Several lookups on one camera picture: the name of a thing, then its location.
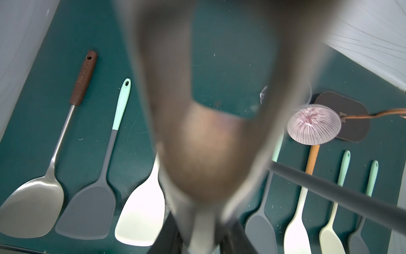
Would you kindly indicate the grey turner mint handle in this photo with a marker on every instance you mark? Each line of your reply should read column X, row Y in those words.
column 89, row 214

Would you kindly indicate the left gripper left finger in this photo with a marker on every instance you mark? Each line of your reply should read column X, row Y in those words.
column 169, row 241

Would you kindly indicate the cream utensil orange handle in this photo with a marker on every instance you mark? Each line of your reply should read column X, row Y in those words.
column 141, row 219

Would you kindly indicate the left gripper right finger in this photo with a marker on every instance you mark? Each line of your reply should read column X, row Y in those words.
column 236, row 241

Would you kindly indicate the grey utensil rack stand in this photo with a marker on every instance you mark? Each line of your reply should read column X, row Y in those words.
column 382, row 213

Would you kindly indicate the white spatula light wood handle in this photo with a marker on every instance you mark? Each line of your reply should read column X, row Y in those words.
column 296, row 240

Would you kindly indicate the all steel turner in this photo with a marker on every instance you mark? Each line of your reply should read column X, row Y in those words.
column 201, row 66

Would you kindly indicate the brown metal scroll stand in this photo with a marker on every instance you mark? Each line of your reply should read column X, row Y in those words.
column 354, row 116

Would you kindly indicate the pink striped bowl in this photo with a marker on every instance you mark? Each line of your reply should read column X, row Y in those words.
column 314, row 124

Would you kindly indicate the clear drinking glass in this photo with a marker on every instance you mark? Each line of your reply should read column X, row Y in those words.
column 306, row 98

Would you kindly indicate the cream spatula mint handle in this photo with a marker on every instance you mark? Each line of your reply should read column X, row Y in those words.
column 328, row 239

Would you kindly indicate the grey utensil mint handle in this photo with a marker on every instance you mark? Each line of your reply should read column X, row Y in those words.
column 258, row 228

